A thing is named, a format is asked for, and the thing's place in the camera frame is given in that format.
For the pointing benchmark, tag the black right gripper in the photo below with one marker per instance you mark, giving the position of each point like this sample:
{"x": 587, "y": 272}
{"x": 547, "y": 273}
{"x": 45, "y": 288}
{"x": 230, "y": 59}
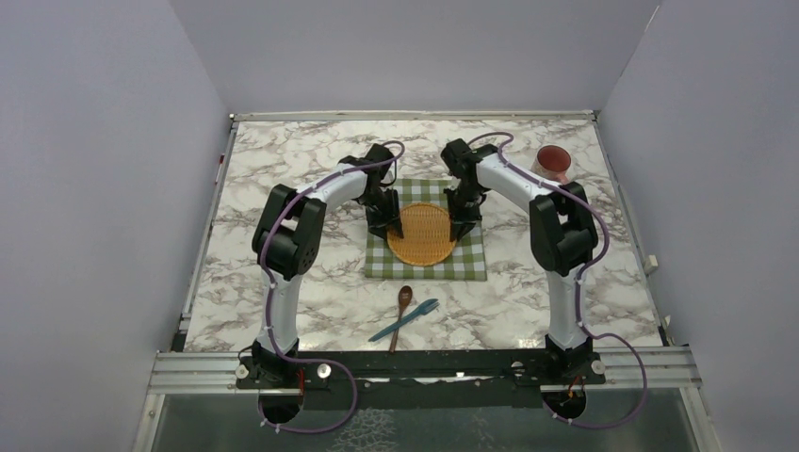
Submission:
{"x": 459, "y": 223}

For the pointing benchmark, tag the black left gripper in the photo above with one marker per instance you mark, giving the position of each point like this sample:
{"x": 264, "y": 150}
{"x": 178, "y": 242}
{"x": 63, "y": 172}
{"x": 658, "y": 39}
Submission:
{"x": 380, "y": 224}

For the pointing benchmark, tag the orange woven plate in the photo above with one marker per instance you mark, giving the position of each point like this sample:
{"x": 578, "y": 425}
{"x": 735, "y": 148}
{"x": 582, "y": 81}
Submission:
{"x": 425, "y": 239}

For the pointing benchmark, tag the green white checkered cloth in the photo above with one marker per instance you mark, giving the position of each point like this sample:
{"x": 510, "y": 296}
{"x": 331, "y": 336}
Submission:
{"x": 466, "y": 262}

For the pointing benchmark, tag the pink ceramic mug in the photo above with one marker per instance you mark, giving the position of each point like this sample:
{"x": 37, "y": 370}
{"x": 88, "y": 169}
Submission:
{"x": 552, "y": 163}

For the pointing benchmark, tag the blue handled utensil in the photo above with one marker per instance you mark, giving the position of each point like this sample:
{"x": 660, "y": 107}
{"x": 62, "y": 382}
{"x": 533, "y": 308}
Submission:
{"x": 424, "y": 308}

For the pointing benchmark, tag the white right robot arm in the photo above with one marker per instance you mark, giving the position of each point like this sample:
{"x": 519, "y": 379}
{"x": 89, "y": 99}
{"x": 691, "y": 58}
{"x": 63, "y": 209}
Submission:
{"x": 562, "y": 238}

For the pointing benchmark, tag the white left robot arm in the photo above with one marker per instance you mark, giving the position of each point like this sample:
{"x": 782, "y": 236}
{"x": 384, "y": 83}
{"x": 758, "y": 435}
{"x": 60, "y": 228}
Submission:
{"x": 287, "y": 241}

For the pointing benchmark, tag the aluminium mounting rail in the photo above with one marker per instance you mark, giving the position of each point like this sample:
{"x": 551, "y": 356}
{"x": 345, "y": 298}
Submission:
{"x": 228, "y": 373}

